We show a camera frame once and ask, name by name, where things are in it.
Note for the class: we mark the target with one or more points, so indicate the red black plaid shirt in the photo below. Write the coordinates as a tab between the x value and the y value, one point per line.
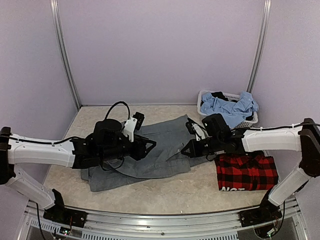
246	172

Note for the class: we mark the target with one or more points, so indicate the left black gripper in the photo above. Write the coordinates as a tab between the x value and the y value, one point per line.
140	148

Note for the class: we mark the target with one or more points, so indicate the aluminium frame post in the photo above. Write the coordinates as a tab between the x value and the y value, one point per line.
260	45
54	5

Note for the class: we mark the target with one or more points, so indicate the light blue shirt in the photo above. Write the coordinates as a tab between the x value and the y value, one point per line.
225	110

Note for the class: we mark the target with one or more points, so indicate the white plastic laundry basket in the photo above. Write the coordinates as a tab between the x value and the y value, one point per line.
242	123

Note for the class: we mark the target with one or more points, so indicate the right aluminium frame post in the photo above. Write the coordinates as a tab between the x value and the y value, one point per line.
260	45

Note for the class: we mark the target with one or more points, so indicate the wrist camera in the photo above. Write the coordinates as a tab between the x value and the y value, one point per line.
195	129
132	124

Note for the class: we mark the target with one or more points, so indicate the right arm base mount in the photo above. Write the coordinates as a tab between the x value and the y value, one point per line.
264	213

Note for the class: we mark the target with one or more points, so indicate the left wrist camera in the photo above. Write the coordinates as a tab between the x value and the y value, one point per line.
132	124

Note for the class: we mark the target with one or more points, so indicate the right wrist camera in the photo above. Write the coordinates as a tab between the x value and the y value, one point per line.
195	129

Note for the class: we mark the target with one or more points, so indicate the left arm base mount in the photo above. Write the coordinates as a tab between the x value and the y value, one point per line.
60	214

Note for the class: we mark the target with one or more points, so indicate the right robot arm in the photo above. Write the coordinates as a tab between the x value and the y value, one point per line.
216	137

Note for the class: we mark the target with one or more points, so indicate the left aluminium frame post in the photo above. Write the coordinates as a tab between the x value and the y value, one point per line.
54	5

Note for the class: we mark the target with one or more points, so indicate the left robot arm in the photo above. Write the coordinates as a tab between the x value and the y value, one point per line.
110	140

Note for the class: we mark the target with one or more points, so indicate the black garment in basket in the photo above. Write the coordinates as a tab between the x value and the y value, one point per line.
234	108

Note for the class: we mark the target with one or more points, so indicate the grey long sleeve shirt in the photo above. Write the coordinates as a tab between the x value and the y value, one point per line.
164	161

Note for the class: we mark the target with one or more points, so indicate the front aluminium rail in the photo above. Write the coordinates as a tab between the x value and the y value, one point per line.
104	225

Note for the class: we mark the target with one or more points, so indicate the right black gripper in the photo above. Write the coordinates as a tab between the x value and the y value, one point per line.
194	152

